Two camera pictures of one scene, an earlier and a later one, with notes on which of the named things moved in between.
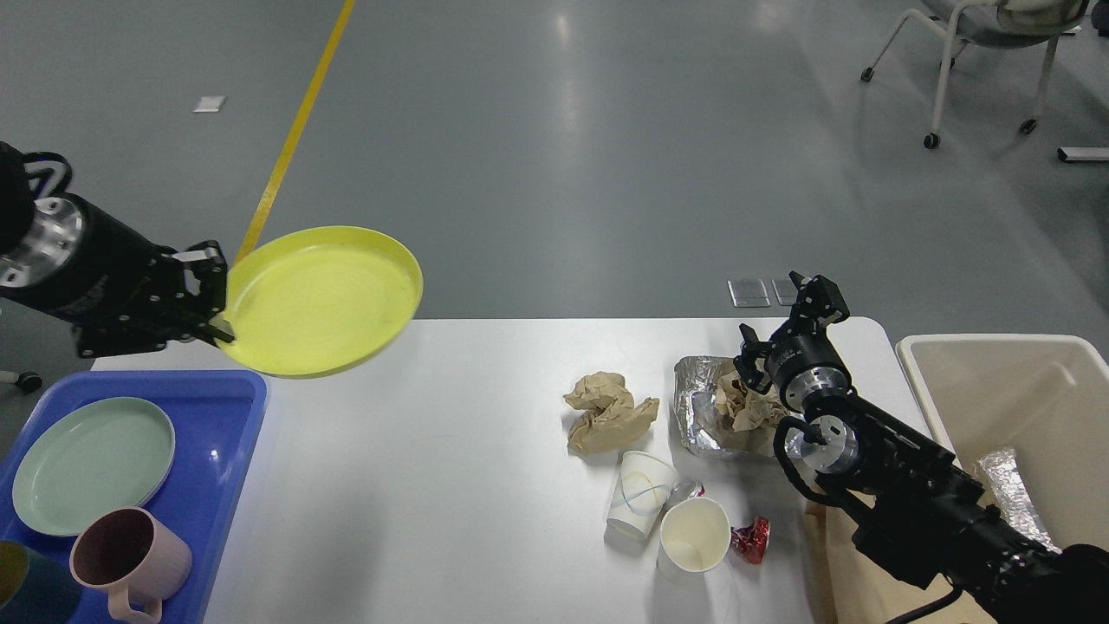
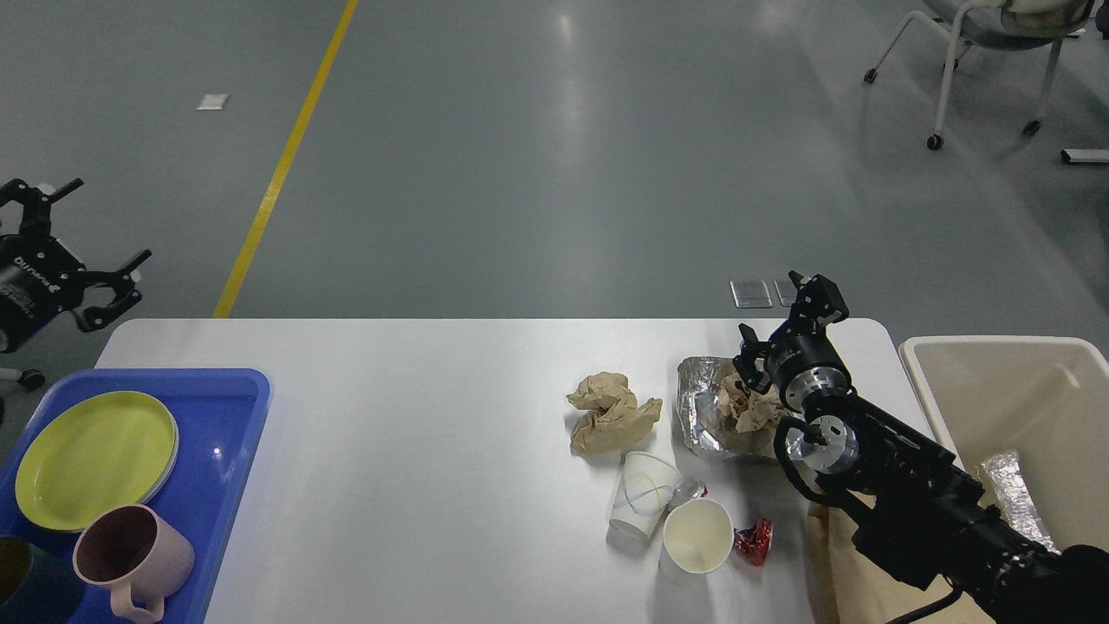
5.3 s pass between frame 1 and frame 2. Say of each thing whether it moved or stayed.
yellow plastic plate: moved
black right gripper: stayed
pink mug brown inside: stayed
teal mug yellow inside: stayed
